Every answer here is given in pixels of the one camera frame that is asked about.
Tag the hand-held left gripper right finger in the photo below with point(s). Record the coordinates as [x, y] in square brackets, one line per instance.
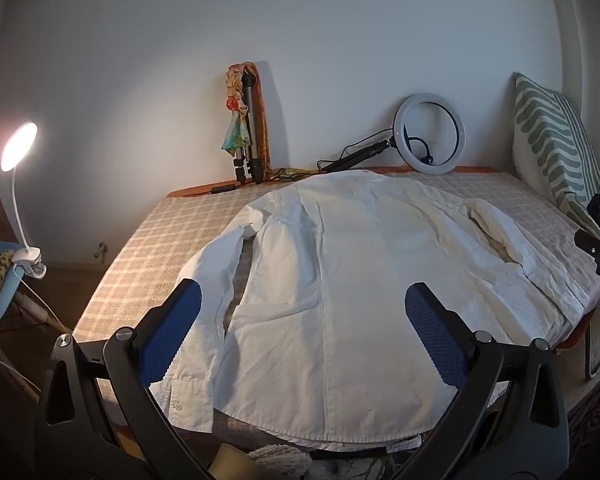
[435, 332]

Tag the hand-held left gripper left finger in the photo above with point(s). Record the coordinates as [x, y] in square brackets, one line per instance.
[172, 332]

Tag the white long-sleeved shirt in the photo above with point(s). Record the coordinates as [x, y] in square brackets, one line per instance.
[355, 280]

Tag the green striped pillow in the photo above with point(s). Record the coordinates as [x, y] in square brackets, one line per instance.
[550, 145]

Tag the checkered bed mattress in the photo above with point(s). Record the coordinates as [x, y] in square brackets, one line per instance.
[145, 240]

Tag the small black inline remote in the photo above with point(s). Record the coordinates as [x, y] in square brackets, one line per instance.
[225, 189]

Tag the white fluffy cloth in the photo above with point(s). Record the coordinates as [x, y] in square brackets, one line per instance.
[280, 462]

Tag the blue chair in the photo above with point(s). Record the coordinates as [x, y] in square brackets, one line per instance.
[2, 305]

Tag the folded grey tripod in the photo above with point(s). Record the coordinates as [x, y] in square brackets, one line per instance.
[250, 125]

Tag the white clip-on lamp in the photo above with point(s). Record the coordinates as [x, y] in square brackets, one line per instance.
[19, 145]

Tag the small wall fixture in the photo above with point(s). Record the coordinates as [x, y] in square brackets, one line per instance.
[101, 251]

